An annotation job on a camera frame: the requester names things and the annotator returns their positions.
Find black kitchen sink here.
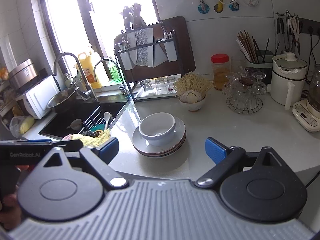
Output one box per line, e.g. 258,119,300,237
39,99,128,140

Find white bowl with onions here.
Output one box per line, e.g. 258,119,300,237
179,97,206,112

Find red lid plastic jar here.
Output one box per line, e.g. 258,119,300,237
211,54,231,90

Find steel rice cooker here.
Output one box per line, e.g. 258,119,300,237
9,59,39,93

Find black dish rack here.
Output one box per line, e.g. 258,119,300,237
113,19,188,103

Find clear drinking glass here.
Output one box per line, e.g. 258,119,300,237
155,77,167,92
167,75,176,93
142,79,153,93

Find steel mixing bowl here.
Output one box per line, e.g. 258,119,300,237
47,87,76,114

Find plastic bag with yellow item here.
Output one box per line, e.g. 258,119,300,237
9,116,35,138

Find white electric cooker pot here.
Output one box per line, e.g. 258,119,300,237
269,53,308,111

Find sunflower teal mat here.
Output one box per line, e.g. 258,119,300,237
81,124,105,138

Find white microwave oven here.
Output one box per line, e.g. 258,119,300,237
15,76,59,120

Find person's right hand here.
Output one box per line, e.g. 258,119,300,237
0,164,30,231

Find yellow dish cloth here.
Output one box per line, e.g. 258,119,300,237
63,128,111,147

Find clear drinking glass left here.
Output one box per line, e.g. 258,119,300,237
142,79,153,93

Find glass kettle on base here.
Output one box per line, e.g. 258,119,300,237
292,64,320,133

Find stack of white bowls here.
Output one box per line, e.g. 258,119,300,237
139,112,176,146

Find white ladle spoon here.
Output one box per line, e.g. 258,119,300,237
104,112,111,130

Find dried noodles bundle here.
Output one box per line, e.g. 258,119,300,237
174,73,214,98

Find chopstick holder with chopsticks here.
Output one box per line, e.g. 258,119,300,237
236,31,273,74

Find clear drinking glass middle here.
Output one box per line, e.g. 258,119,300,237
155,77,167,92

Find wire rack with glasses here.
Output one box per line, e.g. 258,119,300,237
222,66,267,114

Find hanging utensils on rail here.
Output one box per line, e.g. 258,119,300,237
276,10,302,55

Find clear drinking glass right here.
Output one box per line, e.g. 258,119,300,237
167,75,176,93

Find chrome faucet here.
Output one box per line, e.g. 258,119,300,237
93,58,129,98
53,52,99,101

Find green bottle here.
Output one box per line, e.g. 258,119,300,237
108,61,120,82

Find white drip tray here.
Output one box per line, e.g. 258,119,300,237
135,79,177,101

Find yellow detergent bottle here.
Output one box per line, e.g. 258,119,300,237
78,46,102,89

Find kitchen knives in rack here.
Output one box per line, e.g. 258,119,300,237
123,3,146,32

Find leaf patterned plate stack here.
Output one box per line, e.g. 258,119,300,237
132,117,187,158

